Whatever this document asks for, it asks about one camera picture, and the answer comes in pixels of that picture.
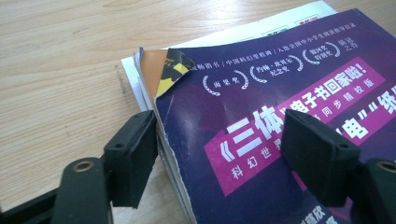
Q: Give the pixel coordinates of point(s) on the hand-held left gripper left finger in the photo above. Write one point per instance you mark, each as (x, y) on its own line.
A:
(130, 161)

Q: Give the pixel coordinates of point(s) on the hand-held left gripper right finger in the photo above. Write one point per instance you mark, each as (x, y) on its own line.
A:
(320, 161)

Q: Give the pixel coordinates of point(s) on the purple book with corner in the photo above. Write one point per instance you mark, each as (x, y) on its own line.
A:
(249, 62)

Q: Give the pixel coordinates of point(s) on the white book with picture grid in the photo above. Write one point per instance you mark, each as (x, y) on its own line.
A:
(249, 29)

